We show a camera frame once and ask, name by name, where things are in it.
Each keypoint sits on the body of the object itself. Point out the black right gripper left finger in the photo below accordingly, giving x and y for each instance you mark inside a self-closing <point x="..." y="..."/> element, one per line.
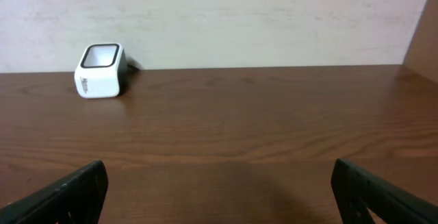
<point x="75" y="198"/>

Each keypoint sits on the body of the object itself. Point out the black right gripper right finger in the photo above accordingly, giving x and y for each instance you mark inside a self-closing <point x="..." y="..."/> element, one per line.
<point x="358" y="192"/>

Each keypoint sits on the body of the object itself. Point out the white barcode scanner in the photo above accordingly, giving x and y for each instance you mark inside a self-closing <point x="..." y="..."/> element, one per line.
<point x="102" y="71"/>

